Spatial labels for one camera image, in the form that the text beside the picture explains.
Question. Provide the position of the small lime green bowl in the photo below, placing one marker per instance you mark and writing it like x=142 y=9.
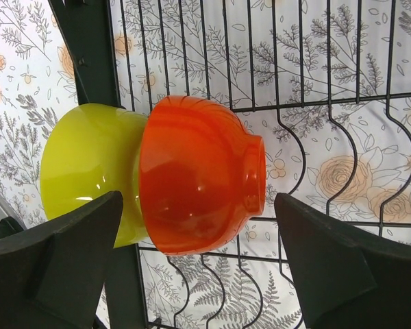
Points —
x=92 y=150

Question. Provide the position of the red orange bowl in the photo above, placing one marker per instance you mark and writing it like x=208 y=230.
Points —
x=202 y=175

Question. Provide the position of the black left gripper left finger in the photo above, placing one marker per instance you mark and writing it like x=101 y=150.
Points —
x=51 y=275

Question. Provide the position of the floral patterned table mat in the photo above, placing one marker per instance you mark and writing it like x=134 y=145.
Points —
x=329 y=61

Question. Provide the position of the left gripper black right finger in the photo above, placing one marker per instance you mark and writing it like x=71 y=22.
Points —
x=345 y=277

